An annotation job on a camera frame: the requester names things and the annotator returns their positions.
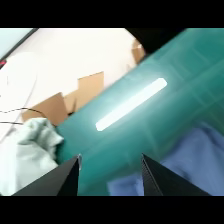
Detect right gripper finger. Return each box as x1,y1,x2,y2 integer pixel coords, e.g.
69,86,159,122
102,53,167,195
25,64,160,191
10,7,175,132
13,153,83,197

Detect pale green garment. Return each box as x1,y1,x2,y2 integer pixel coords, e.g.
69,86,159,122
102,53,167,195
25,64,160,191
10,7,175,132
0,117,65,197

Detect brown cardboard pieces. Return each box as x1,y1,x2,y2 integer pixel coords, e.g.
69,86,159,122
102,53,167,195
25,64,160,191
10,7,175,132
21,70,105,127

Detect blue garment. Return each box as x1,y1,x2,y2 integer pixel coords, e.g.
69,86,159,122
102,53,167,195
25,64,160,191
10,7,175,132
107,122,224,197

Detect black cable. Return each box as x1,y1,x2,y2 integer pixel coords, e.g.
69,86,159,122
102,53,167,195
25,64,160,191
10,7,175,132
0,107,48,126

